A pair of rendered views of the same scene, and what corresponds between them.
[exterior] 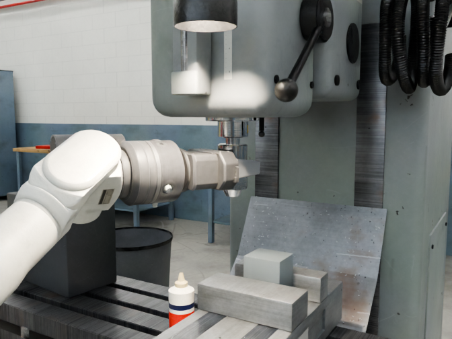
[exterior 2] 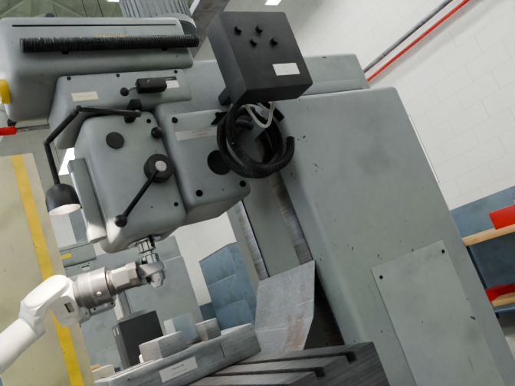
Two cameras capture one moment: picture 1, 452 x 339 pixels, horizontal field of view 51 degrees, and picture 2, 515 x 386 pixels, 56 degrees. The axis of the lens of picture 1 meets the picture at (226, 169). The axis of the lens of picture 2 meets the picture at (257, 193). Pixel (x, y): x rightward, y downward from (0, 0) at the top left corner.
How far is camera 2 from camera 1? 89 cm
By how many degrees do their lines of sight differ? 31
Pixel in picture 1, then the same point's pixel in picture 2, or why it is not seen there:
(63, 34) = not seen: hidden behind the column
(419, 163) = (315, 217)
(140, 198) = (86, 302)
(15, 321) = not seen: outside the picture
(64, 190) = (29, 309)
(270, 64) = (118, 210)
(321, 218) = (287, 282)
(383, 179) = (305, 238)
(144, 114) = not seen: hidden behind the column
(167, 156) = (94, 276)
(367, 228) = (306, 279)
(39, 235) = (19, 332)
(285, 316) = (158, 349)
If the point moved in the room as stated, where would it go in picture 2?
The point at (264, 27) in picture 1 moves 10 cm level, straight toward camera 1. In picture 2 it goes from (108, 192) to (71, 194)
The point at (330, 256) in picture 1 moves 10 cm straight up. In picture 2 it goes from (292, 309) to (280, 274)
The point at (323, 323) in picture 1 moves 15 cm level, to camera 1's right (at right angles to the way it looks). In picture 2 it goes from (223, 354) to (278, 337)
